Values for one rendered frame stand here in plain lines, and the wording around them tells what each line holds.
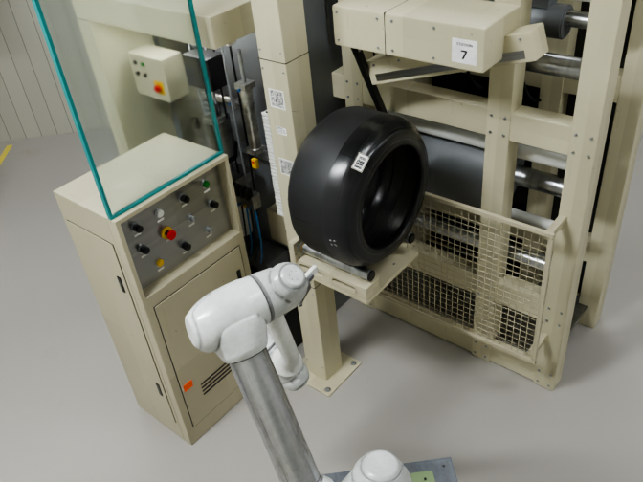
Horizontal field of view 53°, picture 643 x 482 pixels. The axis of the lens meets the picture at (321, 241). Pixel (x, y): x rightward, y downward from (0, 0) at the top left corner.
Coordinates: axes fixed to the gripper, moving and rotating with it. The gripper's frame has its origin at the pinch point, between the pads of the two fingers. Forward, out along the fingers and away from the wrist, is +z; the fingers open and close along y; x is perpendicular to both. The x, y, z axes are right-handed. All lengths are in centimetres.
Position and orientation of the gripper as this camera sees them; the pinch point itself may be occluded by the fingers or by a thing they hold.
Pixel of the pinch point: (310, 273)
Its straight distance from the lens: 234.4
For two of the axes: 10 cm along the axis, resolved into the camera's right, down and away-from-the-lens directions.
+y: -7.7, -3.2, 5.5
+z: 6.1, -6.2, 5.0
